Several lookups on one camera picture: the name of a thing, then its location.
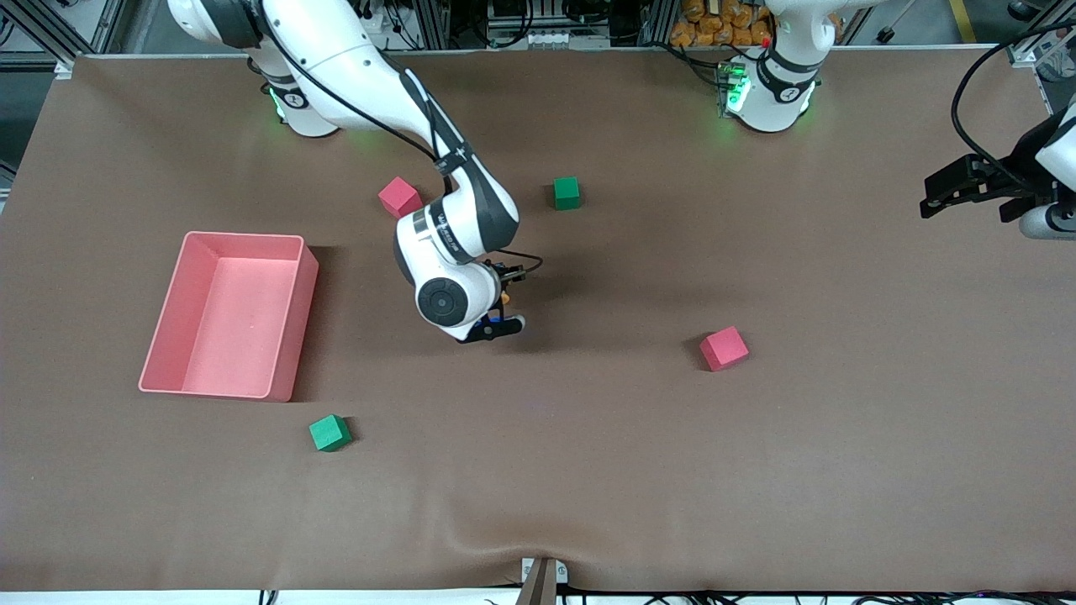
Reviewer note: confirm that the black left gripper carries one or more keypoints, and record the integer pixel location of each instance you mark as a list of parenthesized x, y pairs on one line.
[(1011, 173)]

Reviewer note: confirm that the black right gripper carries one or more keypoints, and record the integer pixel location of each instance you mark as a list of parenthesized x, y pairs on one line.
[(502, 275)]

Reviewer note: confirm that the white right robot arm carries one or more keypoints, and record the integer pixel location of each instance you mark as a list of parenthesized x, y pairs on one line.
[(336, 50)]

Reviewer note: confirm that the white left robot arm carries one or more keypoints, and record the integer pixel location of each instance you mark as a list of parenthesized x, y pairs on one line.
[(777, 101)]

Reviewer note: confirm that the green foam cube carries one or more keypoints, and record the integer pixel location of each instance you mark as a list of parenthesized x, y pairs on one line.
[(567, 193), (329, 433)]

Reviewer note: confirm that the pink foam cube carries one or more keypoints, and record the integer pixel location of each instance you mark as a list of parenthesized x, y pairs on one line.
[(724, 349), (398, 196)]

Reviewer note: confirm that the black castor foot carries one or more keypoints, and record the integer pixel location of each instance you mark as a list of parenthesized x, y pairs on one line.
[(884, 36)]

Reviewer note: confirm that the brown table cloth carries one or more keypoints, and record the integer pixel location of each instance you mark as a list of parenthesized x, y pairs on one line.
[(538, 470)]

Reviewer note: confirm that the pink plastic bin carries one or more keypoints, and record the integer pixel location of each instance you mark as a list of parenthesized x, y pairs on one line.
[(235, 319)]

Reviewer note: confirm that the pile of orange items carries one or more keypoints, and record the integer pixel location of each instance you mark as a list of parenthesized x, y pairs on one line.
[(706, 25)]

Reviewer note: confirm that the aluminium frame post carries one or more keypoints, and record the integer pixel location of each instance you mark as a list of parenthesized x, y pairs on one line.
[(656, 23), (431, 23)]

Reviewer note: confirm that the aluminium frame strut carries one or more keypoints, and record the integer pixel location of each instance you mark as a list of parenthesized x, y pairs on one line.
[(25, 59)]

